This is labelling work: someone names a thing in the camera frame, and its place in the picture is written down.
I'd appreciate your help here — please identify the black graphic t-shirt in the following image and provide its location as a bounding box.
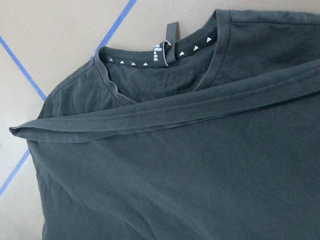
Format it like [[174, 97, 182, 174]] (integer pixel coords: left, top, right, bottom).
[[9, 9, 320, 240]]

